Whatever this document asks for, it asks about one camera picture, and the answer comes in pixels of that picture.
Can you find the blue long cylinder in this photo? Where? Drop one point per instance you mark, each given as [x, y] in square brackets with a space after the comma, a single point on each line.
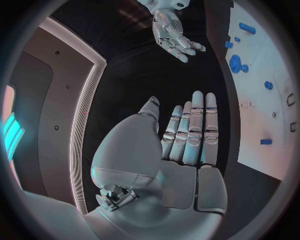
[247, 28]

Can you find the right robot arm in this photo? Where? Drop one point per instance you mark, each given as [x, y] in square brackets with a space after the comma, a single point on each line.
[161, 4]

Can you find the small blue pinion gear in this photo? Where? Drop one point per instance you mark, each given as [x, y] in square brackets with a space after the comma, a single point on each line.
[245, 68]

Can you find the small blue peg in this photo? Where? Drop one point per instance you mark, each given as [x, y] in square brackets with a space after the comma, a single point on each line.
[237, 39]

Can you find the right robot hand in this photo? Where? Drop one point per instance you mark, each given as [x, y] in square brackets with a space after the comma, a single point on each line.
[167, 30]

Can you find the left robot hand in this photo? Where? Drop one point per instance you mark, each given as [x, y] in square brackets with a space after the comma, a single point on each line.
[145, 159]

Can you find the white task board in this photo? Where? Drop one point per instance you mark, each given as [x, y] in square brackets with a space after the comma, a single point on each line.
[257, 112]

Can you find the blue flanged peg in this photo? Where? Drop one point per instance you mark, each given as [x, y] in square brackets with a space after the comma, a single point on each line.
[268, 85]

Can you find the glowing light bar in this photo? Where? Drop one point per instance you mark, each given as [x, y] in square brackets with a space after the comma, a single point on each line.
[12, 131]

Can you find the blue rectangular block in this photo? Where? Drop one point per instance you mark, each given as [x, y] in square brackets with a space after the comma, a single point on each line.
[266, 141]

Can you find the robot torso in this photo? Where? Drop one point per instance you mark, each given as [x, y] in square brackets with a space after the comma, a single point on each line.
[61, 105]

